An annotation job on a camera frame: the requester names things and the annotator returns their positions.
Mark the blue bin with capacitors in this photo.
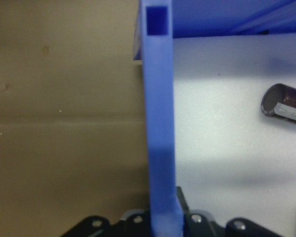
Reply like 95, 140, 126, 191
132, 0, 296, 237

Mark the white foam pad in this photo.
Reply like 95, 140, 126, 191
172, 32, 296, 237

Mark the black cylindrical capacitor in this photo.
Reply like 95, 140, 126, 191
260, 83, 296, 126

